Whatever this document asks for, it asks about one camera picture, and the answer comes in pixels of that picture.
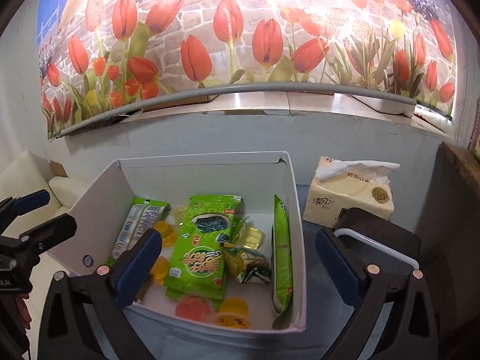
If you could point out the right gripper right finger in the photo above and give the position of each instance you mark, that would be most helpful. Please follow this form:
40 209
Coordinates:
410 331

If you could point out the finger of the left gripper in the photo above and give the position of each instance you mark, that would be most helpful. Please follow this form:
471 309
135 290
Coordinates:
48 234
13 207

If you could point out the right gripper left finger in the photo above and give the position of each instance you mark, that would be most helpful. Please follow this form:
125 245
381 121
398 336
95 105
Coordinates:
65 331

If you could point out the green cracker snack bag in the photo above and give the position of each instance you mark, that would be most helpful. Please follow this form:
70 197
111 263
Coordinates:
143 214

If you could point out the green seaweed snack bag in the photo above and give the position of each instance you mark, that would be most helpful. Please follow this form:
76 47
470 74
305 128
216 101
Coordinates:
197 265
282 276

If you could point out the yellow jelly cup with lid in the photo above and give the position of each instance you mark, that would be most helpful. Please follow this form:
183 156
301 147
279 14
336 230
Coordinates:
233 313

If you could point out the small green snack packet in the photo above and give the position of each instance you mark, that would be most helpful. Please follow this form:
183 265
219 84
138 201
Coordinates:
244 265

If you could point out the person's left hand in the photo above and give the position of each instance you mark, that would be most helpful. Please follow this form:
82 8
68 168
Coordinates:
19 311

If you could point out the cream leather sofa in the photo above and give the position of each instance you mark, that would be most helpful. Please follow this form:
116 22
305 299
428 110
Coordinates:
14 340

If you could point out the cardboard piece on sofa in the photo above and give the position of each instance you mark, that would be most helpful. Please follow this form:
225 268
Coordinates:
57 169

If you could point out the black white-rimmed container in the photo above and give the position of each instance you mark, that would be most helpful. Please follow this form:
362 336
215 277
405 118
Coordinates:
391 243

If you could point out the pink jelly cup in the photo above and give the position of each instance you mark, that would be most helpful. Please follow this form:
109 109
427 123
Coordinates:
194 308

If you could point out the wooden side shelf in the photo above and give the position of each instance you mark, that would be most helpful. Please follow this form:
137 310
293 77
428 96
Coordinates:
465 164

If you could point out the tissue pack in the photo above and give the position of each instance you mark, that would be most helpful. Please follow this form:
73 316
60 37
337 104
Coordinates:
341 185

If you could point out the white storage box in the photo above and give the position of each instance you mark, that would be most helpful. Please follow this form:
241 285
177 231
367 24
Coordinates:
220 188

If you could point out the tulip landscape poster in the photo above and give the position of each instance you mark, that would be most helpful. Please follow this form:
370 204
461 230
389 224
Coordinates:
97 56

